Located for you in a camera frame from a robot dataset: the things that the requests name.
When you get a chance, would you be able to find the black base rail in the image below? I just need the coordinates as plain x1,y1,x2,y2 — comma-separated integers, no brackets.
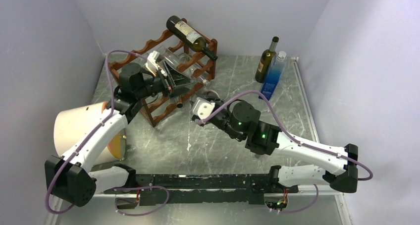
133,173,299,206

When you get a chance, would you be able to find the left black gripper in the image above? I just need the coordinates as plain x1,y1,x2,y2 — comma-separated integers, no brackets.
136,60,195,100

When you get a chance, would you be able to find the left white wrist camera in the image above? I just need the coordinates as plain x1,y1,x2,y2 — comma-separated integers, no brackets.
145,51,167,76

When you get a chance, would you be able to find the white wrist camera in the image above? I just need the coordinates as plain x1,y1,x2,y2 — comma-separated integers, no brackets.
192,97,215,120
145,51,167,76

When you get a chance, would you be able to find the dark bottle cream label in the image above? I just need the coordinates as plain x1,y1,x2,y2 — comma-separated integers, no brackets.
166,15,218,60

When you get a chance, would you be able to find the green wine bottle silver cap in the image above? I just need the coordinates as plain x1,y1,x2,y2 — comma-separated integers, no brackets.
255,36,279,83

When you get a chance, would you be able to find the blue labelled clear bottle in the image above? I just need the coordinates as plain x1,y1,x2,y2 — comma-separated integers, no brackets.
260,51,287,100

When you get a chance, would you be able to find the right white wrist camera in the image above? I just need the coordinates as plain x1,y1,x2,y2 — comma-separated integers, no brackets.
192,97,215,120

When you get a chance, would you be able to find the white drum orange lid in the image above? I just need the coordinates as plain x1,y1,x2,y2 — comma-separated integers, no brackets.
53,102,126,166

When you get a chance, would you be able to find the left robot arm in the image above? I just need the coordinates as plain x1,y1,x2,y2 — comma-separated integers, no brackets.
45,60,194,207

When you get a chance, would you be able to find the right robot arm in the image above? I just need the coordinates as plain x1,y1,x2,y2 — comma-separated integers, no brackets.
191,97,358,193

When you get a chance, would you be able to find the dark bottle gold foil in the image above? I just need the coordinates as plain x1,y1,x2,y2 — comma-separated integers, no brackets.
202,90,220,102

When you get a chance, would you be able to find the brown wooden wine rack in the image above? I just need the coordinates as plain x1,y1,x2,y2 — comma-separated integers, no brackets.
107,15,218,127

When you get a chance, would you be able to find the clear bottle lower rack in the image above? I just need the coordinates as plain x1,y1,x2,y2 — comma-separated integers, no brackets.
154,45,210,86

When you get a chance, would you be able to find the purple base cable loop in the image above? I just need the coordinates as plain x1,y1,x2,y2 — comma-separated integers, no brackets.
114,185,170,217

